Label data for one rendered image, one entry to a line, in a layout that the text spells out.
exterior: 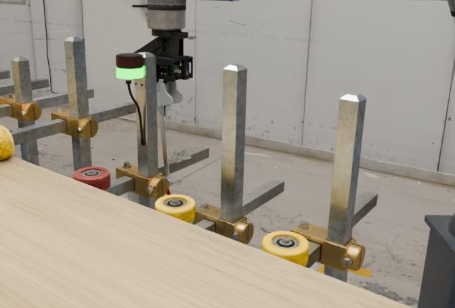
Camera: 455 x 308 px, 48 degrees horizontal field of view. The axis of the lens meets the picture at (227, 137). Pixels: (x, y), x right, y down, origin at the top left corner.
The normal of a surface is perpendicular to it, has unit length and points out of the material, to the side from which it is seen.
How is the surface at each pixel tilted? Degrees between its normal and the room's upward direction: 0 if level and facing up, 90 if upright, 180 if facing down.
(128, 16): 90
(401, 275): 0
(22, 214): 0
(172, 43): 90
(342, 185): 90
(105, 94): 91
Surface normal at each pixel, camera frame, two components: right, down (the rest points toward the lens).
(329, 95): -0.50, 0.25
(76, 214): 0.02, -0.95
